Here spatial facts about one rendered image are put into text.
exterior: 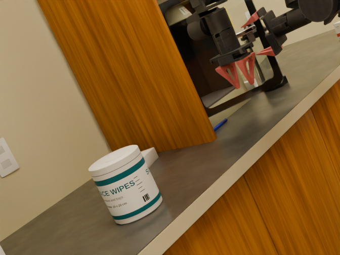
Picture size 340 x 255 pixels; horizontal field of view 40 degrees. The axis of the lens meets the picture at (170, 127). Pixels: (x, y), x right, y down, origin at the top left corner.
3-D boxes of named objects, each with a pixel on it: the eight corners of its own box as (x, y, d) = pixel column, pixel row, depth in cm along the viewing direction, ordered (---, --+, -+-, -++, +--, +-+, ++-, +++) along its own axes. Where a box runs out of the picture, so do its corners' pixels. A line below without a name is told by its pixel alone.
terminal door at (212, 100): (203, 120, 155) (152, 7, 148) (284, 81, 157) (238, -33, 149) (203, 120, 155) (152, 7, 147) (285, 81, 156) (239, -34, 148)
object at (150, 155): (108, 187, 147) (102, 176, 146) (130, 166, 161) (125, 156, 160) (139, 178, 141) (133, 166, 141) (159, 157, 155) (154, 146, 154)
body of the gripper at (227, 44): (224, 58, 125) (213, 33, 123) (255, 47, 118) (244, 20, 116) (211, 67, 120) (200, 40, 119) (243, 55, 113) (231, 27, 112)
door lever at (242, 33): (228, 43, 152) (225, 36, 151) (254, 30, 152) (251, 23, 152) (232, 42, 146) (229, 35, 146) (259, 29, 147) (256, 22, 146)
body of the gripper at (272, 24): (266, 11, 141) (287, 1, 136) (282, 41, 143) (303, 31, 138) (258, 19, 137) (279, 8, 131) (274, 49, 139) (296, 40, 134)
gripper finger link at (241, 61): (243, 84, 125) (229, 51, 123) (265, 77, 120) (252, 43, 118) (230, 93, 120) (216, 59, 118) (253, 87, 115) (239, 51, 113)
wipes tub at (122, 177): (104, 225, 114) (77, 172, 111) (139, 198, 123) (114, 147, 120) (139, 224, 105) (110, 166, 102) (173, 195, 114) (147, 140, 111)
